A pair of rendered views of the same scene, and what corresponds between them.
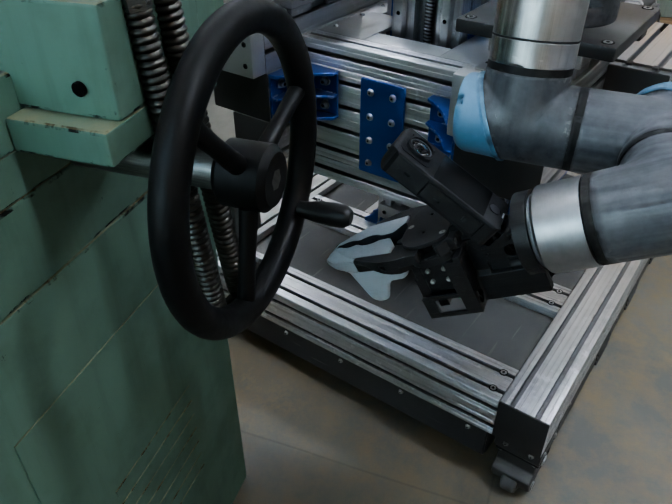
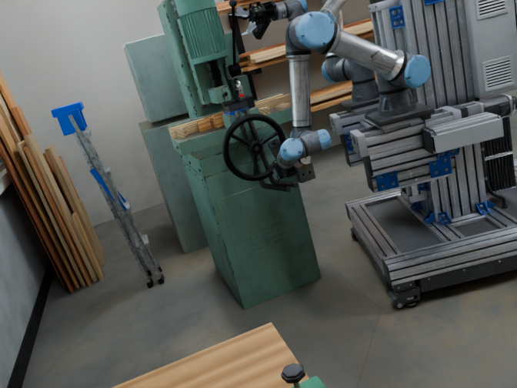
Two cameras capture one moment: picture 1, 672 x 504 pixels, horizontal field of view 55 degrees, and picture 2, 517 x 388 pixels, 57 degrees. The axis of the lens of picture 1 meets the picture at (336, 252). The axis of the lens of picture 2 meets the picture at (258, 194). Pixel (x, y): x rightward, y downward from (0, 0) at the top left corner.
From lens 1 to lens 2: 1.73 m
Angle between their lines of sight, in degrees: 53
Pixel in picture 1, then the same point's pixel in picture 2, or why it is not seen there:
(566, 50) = (298, 122)
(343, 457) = (353, 282)
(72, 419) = (235, 202)
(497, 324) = (419, 242)
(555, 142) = not seen: hidden behind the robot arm
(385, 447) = (370, 284)
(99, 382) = (245, 198)
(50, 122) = not seen: hidden behind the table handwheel
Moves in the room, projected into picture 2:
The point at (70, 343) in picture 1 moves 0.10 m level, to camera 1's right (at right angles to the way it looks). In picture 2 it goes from (237, 185) to (249, 186)
